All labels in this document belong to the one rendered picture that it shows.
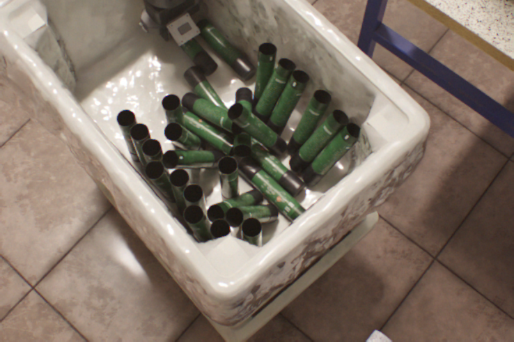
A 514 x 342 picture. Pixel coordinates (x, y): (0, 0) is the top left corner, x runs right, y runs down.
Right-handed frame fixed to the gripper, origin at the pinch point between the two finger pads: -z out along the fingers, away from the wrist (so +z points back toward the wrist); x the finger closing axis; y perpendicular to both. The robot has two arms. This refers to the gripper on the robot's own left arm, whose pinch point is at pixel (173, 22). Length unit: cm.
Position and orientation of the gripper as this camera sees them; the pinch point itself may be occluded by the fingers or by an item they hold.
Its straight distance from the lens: 136.8
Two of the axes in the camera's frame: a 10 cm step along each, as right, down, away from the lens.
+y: 6.1, 7.1, -3.5
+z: -0.1, -4.3, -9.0
